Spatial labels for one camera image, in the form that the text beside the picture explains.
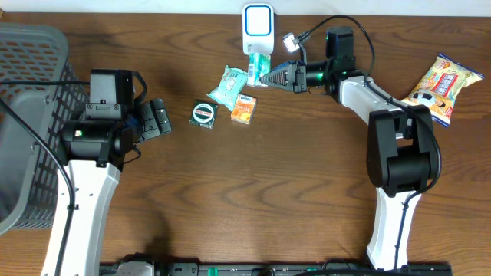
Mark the grey plastic basket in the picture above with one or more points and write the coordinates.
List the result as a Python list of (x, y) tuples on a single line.
[(40, 86)]

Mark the orange tissue pack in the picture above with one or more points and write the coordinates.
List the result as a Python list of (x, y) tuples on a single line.
[(244, 109)]

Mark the teal tissue pack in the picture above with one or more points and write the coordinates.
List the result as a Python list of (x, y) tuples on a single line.
[(259, 65)]

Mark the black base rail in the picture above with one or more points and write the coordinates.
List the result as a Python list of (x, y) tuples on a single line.
[(328, 268)]

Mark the green Zam-Buk box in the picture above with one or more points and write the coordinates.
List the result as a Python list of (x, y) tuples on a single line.
[(203, 114)]

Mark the white barcode scanner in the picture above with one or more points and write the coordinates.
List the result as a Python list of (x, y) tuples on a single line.
[(258, 28)]

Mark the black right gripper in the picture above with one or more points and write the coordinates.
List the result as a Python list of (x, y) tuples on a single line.
[(288, 70)]

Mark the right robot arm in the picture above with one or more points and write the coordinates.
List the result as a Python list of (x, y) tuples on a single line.
[(403, 157)]

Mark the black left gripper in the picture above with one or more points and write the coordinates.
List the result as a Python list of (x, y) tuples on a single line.
[(155, 126)]

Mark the large yellow snack bag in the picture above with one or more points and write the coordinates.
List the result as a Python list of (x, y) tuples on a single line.
[(440, 86)]

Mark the teal wet wipes pack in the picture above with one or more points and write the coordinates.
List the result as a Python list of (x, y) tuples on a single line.
[(230, 86)]

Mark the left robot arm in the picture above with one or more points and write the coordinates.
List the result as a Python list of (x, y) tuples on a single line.
[(91, 151)]

